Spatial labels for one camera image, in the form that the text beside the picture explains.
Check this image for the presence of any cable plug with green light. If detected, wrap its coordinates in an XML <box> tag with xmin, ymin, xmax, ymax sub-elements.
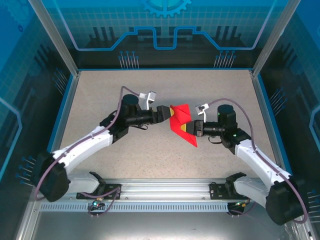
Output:
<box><xmin>91</xmin><ymin>196</ymin><xmax>105</xmax><ymax>209</ymax></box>

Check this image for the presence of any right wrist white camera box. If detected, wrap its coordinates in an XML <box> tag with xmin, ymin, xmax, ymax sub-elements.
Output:
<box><xmin>194</xmin><ymin>102</ymin><xmax>210</xmax><ymax>121</ymax></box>

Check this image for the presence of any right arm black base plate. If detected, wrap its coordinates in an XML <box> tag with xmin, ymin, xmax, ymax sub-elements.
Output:
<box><xmin>209</xmin><ymin>181</ymin><xmax>256</xmax><ymax>201</ymax></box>

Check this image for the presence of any aluminium mounting rail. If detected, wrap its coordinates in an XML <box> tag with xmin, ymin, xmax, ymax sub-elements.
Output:
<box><xmin>33</xmin><ymin>177</ymin><xmax>300</xmax><ymax>201</ymax></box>

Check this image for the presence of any slotted grey cable duct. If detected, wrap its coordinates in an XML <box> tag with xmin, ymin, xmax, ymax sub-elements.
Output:
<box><xmin>39</xmin><ymin>202</ymin><xmax>232</xmax><ymax>213</ymax></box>

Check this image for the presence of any blue edged table side rail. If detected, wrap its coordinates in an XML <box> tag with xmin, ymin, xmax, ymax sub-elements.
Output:
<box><xmin>249</xmin><ymin>70</ymin><xmax>296</xmax><ymax>181</ymax></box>
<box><xmin>37</xmin><ymin>72</ymin><xmax>81</xmax><ymax>181</ymax></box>

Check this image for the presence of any cable plug with orange light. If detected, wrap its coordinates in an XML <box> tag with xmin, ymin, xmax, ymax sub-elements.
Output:
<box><xmin>233</xmin><ymin>199</ymin><xmax>252</xmax><ymax>208</ymax></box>

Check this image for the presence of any aluminium frame post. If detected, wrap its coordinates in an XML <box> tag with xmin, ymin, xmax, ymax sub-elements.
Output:
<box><xmin>27</xmin><ymin>0</ymin><xmax>81</xmax><ymax>77</ymax></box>
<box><xmin>250</xmin><ymin>0</ymin><xmax>304</xmax><ymax>77</ymax></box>

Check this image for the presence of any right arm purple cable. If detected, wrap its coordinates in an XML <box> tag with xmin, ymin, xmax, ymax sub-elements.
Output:
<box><xmin>207</xmin><ymin>98</ymin><xmax>309</xmax><ymax>224</ymax></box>

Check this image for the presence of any red square paper sheet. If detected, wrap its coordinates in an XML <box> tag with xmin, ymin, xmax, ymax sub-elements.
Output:
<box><xmin>168</xmin><ymin>103</ymin><xmax>199</xmax><ymax>149</ymax></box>

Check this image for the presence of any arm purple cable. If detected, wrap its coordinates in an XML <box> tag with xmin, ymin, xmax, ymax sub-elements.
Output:
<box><xmin>207</xmin><ymin>98</ymin><xmax>309</xmax><ymax>224</ymax></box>
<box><xmin>33</xmin><ymin>85</ymin><xmax>141</xmax><ymax>219</ymax></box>

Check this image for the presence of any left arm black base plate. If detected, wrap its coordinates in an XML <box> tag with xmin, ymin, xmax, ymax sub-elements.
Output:
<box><xmin>75</xmin><ymin>183</ymin><xmax>123</xmax><ymax>201</ymax></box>

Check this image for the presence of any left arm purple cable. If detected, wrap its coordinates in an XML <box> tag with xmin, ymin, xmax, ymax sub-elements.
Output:
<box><xmin>33</xmin><ymin>85</ymin><xmax>141</xmax><ymax>219</ymax></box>

